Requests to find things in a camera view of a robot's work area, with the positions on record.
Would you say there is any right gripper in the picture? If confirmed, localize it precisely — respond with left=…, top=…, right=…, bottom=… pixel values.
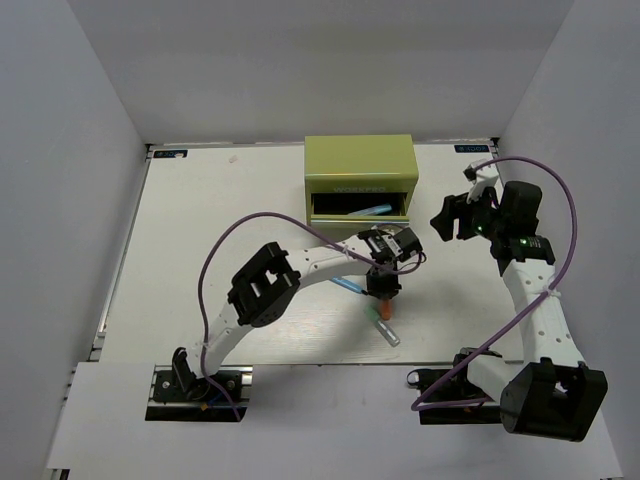
left=431, top=183, right=507, bottom=242

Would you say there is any orange cap lead case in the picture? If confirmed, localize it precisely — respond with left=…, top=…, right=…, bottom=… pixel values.
left=379, top=299, right=392, bottom=321

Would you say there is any blue cap lead case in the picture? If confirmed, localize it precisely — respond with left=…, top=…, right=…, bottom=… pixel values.
left=349, top=203, right=393, bottom=216

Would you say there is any green metal drawer box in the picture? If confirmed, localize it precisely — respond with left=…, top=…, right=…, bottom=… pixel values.
left=304, top=134, right=419, bottom=229

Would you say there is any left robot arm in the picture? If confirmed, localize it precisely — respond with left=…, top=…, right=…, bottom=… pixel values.
left=172, top=228, right=425, bottom=399

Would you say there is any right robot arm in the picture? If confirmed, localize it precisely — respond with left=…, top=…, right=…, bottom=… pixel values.
left=430, top=181, right=608, bottom=442

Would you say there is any green cap lead case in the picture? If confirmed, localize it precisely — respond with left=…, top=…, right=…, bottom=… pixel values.
left=364, top=306, right=401, bottom=348

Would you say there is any blue utility knife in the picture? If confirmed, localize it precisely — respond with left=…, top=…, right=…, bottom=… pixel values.
left=331, top=277, right=367, bottom=295

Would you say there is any right blue corner label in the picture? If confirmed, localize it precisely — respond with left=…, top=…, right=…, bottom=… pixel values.
left=454, top=144, right=490, bottom=153

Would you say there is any blue corner label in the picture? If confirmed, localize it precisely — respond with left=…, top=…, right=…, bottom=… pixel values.
left=454, top=144, right=490, bottom=153
left=153, top=149, right=188, bottom=159

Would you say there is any left blue corner label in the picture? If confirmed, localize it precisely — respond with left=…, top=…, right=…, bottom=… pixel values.
left=153, top=149, right=188, bottom=159

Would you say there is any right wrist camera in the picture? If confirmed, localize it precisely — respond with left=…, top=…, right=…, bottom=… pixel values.
left=463, top=159, right=499, bottom=204

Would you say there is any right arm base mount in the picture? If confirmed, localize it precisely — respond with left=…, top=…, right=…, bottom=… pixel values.
left=406, top=368, right=500, bottom=426

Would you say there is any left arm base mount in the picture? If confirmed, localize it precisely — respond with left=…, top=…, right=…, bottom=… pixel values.
left=145, top=347, right=252, bottom=423

